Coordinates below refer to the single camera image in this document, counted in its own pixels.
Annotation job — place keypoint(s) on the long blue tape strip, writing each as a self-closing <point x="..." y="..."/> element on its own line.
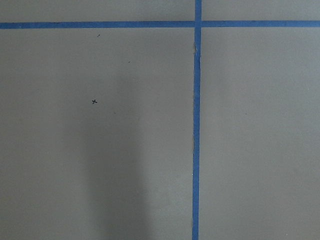
<point x="196" y="120"/>

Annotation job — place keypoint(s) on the crossing blue tape strip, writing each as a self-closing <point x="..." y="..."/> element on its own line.
<point x="162" y="24"/>

